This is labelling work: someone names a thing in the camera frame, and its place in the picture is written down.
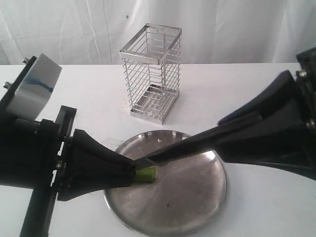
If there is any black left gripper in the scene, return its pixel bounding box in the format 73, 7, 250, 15
0, 106, 136, 237

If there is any black knife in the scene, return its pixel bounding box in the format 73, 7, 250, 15
134, 124, 247, 171

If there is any green chili pepper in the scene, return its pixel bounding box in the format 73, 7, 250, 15
133, 167, 156, 183

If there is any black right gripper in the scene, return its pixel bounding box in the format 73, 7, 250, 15
214, 48, 316, 180

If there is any clear tape piece far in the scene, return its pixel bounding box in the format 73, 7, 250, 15
105, 138, 124, 146

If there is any white backdrop curtain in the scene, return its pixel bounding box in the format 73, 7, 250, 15
0, 0, 316, 65

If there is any round stainless steel plate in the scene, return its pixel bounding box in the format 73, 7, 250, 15
103, 130, 231, 237

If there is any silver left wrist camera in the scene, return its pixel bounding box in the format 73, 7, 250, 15
4, 54, 62, 120

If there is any wire metal utensil holder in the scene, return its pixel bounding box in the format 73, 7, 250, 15
119, 23, 182, 124

